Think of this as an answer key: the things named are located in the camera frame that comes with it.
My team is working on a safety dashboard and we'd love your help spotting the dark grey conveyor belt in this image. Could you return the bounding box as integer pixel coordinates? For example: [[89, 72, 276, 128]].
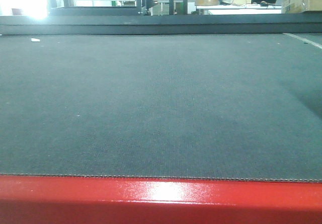
[[1, 13, 321, 182]]

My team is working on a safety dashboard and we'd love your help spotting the white work table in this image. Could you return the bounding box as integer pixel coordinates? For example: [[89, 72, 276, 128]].
[[196, 4, 282, 15]]

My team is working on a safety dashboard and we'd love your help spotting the red conveyor front frame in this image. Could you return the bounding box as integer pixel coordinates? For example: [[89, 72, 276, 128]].
[[1, 175, 321, 223]]

